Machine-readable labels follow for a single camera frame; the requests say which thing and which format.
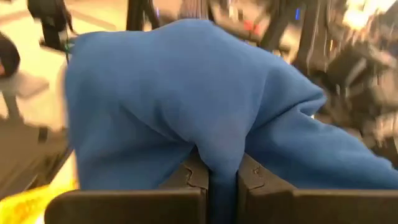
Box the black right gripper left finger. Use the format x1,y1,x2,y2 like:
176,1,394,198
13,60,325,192
44,151,210,224

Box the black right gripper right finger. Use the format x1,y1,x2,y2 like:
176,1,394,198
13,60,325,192
236,154,398,224

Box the dark blue fleece cloth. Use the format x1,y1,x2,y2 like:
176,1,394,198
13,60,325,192
63,18,398,224

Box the yellow plastic basket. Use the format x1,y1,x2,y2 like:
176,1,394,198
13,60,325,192
0,180,78,224

